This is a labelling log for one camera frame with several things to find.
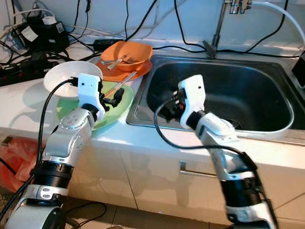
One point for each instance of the green plate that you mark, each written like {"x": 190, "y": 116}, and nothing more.
{"x": 127, "y": 101}

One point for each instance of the white bowl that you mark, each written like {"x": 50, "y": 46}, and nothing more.
{"x": 66, "y": 76}

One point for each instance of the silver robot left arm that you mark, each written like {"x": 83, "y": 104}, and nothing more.
{"x": 71, "y": 138}

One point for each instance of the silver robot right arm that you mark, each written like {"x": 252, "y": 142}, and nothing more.
{"x": 219, "y": 133}

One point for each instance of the white kitchen cabinet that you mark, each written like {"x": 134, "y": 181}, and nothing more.
{"x": 143, "y": 181}

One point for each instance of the orange plate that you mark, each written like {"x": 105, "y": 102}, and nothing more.
{"x": 138, "y": 74}

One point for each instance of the silver fork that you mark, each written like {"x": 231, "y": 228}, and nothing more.
{"x": 110, "y": 61}

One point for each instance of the orange bowl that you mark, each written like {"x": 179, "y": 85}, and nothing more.
{"x": 139, "y": 49}

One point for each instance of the small black power adapter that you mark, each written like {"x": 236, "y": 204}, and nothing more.
{"x": 102, "y": 45}

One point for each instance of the stainless steel sink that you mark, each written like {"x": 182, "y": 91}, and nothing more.
{"x": 252, "y": 86}

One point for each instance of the black power strip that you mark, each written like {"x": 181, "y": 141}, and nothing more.
{"x": 24, "y": 71}

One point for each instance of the metal faucet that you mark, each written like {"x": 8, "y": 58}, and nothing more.
{"x": 219, "y": 28}

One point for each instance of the large black power adapter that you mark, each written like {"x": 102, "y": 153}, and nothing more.
{"x": 40, "y": 36}

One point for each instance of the white plug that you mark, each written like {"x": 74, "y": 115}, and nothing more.
{"x": 48, "y": 20}

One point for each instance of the red plastic bag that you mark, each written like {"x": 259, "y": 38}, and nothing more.
{"x": 21, "y": 164}

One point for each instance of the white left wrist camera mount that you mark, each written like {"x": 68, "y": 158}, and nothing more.
{"x": 89, "y": 90}

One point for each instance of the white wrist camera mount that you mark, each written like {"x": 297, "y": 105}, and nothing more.
{"x": 89, "y": 90}
{"x": 194, "y": 93}

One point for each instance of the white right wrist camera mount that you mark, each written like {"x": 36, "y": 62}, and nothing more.
{"x": 194, "y": 93}

